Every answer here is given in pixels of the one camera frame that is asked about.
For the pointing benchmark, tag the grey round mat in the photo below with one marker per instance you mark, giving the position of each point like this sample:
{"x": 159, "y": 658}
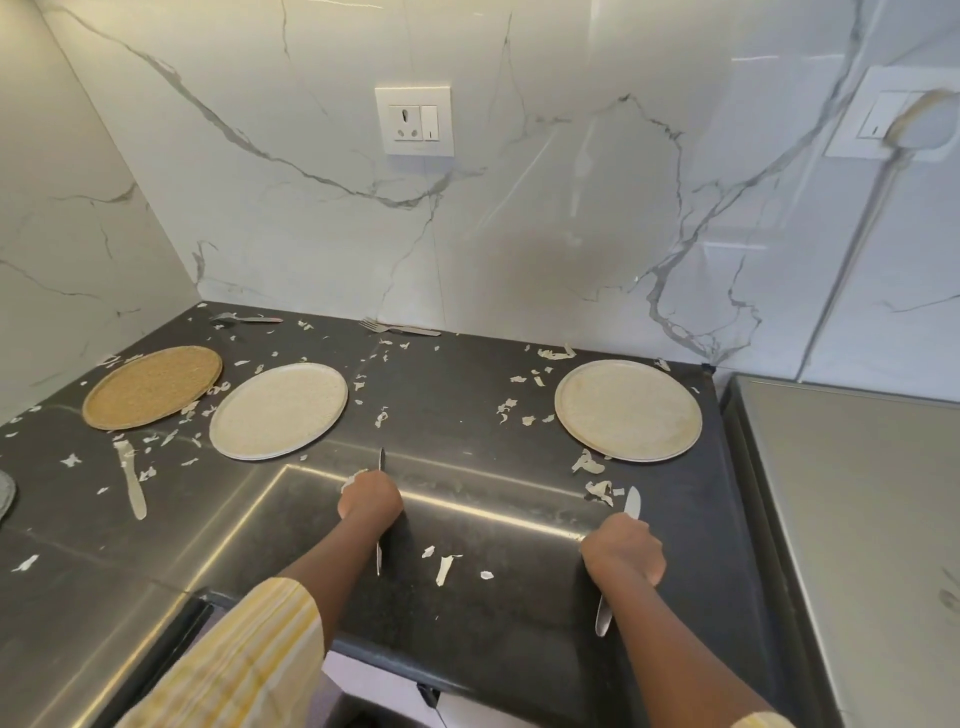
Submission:
{"x": 4, "y": 495}

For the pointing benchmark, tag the white wall socket with switch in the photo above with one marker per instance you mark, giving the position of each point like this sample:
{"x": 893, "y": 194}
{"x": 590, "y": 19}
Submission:
{"x": 415, "y": 120}

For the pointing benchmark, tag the yellow striped sleeve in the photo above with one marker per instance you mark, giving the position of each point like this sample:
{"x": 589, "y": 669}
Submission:
{"x": 240, "y": 660}

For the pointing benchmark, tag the white cabinet front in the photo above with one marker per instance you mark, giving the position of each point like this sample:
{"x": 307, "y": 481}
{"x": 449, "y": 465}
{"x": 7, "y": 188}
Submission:
{"x": 375, "y": 690}

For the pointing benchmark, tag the person's right fingers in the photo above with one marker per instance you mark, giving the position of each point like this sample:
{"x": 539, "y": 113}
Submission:
{"x": 655, "y": 564}

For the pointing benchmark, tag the person's left forearm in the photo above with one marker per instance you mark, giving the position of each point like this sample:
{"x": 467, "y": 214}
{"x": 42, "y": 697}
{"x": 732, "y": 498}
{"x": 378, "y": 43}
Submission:
{"x": 330, "y": 559}

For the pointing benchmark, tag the steel appliance top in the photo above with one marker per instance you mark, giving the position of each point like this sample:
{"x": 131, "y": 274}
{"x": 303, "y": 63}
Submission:
{"x": 855, "y": 540}

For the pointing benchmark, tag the cream round plate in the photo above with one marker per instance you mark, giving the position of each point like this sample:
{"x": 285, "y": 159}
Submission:
{"x": 278, "y": 411}
{"x": 628, "y": 410}

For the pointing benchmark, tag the brown woven round placemat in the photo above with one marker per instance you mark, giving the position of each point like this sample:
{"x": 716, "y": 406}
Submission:
{"x": 152, "y": 387}

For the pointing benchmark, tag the steel table knife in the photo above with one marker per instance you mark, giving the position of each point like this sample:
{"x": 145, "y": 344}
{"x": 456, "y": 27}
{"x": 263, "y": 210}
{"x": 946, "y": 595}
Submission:
{"x": 603, "y": 616}
{"x": 379, "y": 559}

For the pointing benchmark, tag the person's right forearm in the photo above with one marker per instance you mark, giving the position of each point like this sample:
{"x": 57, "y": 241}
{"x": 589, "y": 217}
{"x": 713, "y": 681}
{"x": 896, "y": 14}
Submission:
{"x": 675, "y": 656}

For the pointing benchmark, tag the scattered white paper scraps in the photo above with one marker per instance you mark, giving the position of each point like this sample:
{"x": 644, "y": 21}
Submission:
{"x": 525, "y": 405}

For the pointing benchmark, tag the person's right hand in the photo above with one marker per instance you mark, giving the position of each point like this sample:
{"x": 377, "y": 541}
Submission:
{"x": 622, "y": 551}

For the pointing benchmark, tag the person's left hand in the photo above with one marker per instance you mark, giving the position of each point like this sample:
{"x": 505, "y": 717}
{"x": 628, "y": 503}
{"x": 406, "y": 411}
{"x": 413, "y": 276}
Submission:
{"x": 371, "y": 504}

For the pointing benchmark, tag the person's left fingers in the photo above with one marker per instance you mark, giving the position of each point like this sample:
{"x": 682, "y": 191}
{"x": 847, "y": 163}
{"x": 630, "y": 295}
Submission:
{"x": 349, "y": 499}

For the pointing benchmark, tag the white wall switch plate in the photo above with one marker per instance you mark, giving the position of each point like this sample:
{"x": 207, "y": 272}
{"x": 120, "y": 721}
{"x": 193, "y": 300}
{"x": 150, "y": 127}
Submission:
{"x": 892, "y": 112}

